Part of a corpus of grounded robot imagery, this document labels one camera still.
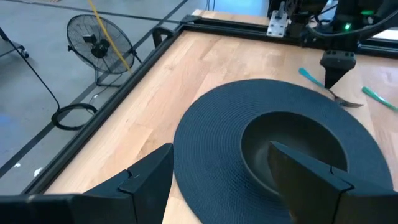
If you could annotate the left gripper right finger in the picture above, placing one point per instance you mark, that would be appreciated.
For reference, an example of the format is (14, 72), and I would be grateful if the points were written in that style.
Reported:
(311, 193)

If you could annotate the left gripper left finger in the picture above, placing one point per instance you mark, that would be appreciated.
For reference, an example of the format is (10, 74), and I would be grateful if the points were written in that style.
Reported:
(146, 193)

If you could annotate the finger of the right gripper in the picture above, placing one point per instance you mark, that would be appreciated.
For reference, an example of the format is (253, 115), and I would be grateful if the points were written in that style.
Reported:
(337, 65)

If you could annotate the black bowl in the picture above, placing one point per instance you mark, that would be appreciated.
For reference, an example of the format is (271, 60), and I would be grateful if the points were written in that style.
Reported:
(258, 146)

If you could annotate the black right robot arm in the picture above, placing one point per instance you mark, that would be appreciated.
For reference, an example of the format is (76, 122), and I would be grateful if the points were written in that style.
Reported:
(308, 12)

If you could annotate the round dark woven placemat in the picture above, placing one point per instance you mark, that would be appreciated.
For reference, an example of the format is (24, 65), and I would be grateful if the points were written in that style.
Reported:
(211, 140)

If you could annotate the black floor fan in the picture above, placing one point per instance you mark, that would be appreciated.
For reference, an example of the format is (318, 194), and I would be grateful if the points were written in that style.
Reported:
(99, 46)

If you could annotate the black cart wheel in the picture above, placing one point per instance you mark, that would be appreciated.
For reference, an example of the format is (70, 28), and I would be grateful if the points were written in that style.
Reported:
(23, 53)

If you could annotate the silver mounting bracket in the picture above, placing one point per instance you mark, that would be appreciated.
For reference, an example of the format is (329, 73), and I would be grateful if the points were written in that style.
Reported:
(276, 26)

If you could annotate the black metal table frame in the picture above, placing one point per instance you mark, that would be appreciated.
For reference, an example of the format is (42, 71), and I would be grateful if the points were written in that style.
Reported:
(124, 93)

